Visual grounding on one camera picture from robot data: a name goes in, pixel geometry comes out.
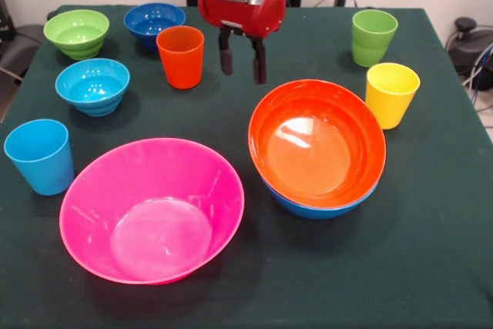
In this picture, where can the green cup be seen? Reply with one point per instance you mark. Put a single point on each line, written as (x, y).
(373, 36)

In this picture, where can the dark green tablecloth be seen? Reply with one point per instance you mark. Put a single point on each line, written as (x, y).
(346, 267)

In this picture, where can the yellow cup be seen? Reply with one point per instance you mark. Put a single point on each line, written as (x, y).
(391, 98)

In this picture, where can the light blue ribbed bowl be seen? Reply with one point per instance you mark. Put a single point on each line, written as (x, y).
(92, 82)

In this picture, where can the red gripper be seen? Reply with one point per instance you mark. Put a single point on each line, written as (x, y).
(239, 15)

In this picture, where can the green ribbed bowl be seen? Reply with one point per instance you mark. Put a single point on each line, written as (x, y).
(77, 32)

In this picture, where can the light blue cup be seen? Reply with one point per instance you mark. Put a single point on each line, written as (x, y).
(42, 167)

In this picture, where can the large pink bowl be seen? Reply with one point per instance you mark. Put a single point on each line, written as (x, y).
(154, 209)

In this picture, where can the dark blue ribbed bowl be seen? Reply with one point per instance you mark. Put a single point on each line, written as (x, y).
(146, 21)

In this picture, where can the large orange bowl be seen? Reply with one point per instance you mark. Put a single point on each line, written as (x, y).
(316, 152)

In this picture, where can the large blue bowl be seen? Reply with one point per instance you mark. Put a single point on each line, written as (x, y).
(319, 212)

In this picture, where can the orange cup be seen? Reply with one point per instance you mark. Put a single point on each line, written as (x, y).
(181, 63)

